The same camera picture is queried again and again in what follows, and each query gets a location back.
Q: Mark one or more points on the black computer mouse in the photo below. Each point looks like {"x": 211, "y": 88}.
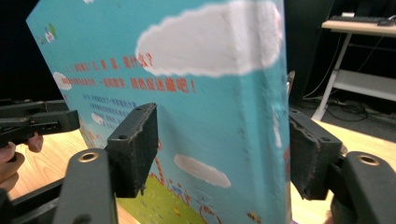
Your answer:
{"x": 386, "y": 22}

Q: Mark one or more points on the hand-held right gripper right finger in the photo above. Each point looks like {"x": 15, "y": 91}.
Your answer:
{"x": 314, "y": 161}

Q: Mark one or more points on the black keyboard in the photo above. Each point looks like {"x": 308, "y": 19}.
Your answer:
{"x": 355, "y": 19}

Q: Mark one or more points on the sky blue picture book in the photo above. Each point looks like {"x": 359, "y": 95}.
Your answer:
{"x": 202, "y": 109}

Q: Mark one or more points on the white metal frame desk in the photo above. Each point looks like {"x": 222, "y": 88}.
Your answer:
{"x": 358, "y": 84}

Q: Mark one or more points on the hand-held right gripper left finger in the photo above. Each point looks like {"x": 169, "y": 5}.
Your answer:
{"x": 134, "y": 155}

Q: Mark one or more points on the small white box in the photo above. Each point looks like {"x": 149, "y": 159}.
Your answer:
{"x": 348, "y": 14}

